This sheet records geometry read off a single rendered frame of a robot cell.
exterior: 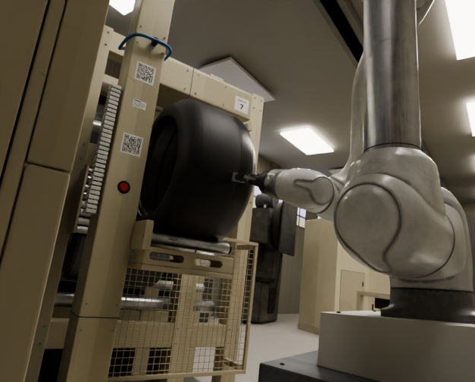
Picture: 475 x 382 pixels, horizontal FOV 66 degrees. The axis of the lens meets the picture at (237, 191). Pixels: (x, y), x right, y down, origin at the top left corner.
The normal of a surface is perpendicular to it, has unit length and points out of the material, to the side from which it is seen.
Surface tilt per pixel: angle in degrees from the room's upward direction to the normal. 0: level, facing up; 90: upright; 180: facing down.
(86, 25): 90
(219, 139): 75
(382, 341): 90
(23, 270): 90
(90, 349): 90
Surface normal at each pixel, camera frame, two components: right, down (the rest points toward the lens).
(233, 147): 0.58, -0.33
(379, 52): -0.70, -0.23
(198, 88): 0.57, -0.12
